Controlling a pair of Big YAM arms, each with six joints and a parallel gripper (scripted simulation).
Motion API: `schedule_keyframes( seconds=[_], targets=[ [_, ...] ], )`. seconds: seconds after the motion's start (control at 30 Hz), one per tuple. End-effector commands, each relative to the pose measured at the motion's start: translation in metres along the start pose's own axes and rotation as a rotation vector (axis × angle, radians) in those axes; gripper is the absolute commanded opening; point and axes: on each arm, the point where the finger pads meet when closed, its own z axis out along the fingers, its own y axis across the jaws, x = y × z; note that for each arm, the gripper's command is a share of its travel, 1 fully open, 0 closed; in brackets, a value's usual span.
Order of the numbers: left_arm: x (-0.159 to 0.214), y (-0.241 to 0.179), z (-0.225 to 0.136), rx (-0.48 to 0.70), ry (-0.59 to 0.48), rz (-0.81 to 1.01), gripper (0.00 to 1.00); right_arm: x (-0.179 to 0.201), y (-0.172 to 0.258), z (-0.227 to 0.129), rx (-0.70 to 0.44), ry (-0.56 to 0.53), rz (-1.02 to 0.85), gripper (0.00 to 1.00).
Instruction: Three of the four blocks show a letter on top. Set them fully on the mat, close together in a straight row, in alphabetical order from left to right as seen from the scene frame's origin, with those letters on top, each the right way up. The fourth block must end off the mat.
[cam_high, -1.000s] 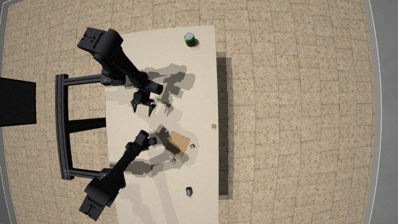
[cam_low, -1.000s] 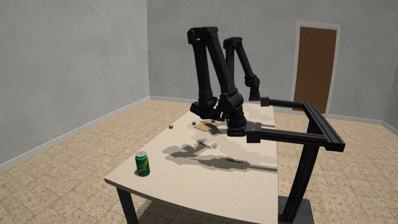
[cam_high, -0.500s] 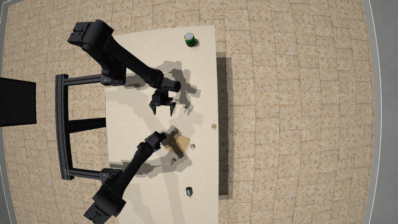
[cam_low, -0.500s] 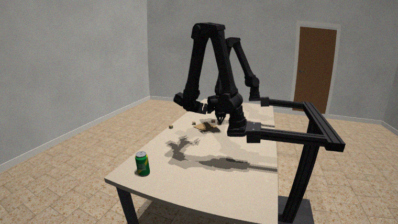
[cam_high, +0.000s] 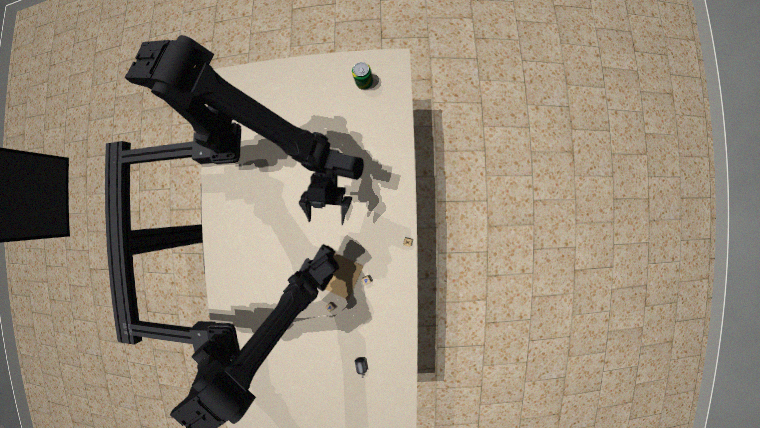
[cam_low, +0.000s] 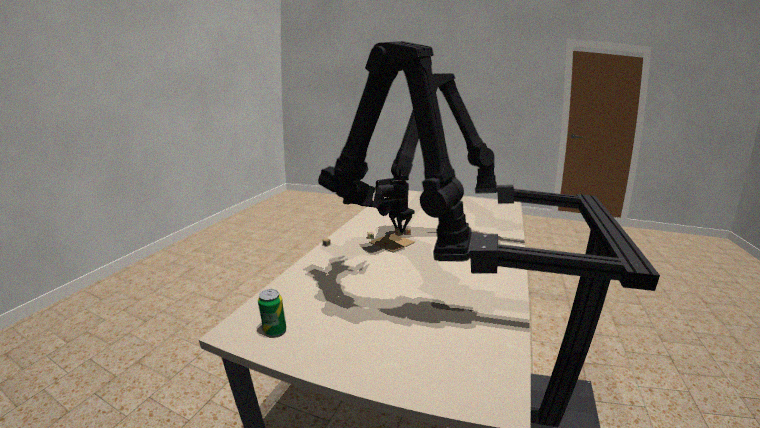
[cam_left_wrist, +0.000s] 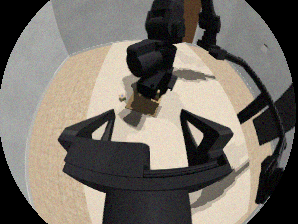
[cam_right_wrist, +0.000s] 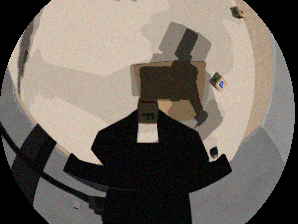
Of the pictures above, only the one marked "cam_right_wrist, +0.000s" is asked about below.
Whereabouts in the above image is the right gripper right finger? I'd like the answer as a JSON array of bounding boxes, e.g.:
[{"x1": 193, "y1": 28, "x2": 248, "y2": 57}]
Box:
[{"x1": 157, "y1": 109, "x2": 201, "y2": 143}]

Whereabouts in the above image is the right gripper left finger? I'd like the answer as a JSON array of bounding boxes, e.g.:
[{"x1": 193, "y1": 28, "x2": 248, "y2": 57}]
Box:
[{"x1": 94, "y1": 109, "x2": 138, "y2": 143}]

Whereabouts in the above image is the tan flat mat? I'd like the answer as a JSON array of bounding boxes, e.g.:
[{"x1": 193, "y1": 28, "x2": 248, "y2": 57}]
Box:
[{"x1": 133, "y1": 61, "x2": 206, "y2": 121}]

